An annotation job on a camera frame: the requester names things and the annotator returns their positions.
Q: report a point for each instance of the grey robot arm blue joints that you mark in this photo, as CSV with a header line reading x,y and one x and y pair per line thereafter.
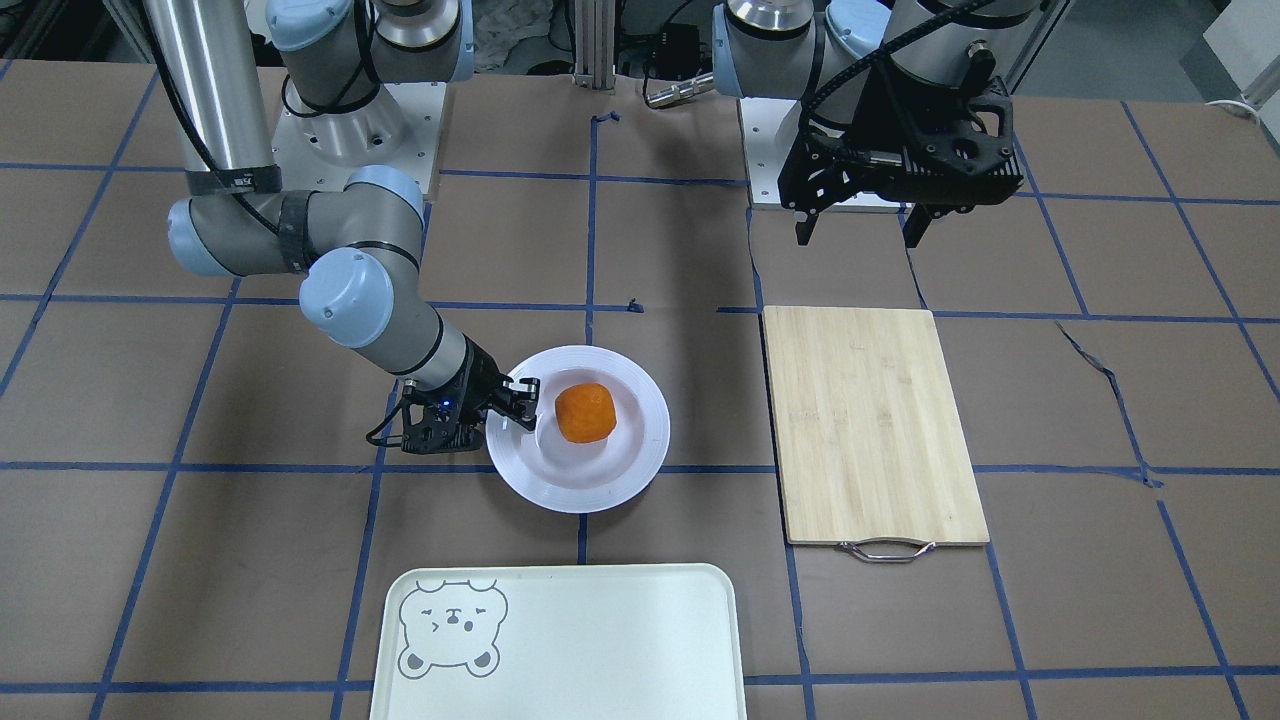
x,y
787,50

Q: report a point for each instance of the aluminium profile post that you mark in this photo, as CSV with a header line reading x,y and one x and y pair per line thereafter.
x,y
594,44

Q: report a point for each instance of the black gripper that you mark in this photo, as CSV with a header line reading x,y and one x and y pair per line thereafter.
x,y
862,128

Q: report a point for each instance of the white round plate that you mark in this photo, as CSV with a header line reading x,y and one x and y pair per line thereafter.
x,y
552,472

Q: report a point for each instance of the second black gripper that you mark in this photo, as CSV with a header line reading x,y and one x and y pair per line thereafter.
x,y
474,383

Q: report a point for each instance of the second grey robot arm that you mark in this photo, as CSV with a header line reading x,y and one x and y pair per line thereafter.
x,y
355,247

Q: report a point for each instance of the cream bear tray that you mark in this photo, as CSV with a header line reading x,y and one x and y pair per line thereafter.
x,y
638,641

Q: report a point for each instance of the orange fruit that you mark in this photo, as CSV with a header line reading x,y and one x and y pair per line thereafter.
x,y
585,413

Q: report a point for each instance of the bamboo cutting board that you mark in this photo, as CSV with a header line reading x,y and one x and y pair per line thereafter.
x,y
870,445

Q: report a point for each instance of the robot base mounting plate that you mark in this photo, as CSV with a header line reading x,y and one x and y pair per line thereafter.
x,y
400,128

